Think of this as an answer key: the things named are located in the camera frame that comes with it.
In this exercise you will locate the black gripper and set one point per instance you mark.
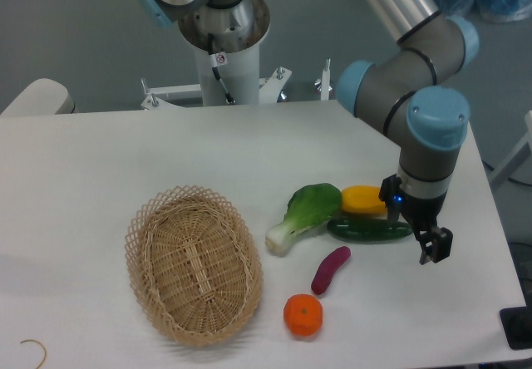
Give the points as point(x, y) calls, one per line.
point(419, 202)

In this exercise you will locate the green cucumber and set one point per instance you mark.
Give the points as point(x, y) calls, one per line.
point(358, 230)

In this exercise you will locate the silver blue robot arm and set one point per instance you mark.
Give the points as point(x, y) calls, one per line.
point(403, 98)

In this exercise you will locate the yellow bell pepper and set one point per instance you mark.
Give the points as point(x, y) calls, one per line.
point(362, 199)

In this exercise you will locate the green bok choy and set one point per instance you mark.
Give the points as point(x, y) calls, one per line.
point(308, 208)

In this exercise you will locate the purple sweet potato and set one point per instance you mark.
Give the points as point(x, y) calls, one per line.
point(328, 268)

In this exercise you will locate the orange tangerine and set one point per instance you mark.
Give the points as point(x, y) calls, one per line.
point(303, 315)

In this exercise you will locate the black device at edge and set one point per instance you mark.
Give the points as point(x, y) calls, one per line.
point(516, 322)

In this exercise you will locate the woven wicker basket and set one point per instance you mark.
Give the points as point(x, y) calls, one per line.
point(193, 266)

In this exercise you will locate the white frame leg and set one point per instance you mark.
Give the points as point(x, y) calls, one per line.
point(514, 159)

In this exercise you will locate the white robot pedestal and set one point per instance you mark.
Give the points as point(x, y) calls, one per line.
point(226, 45)

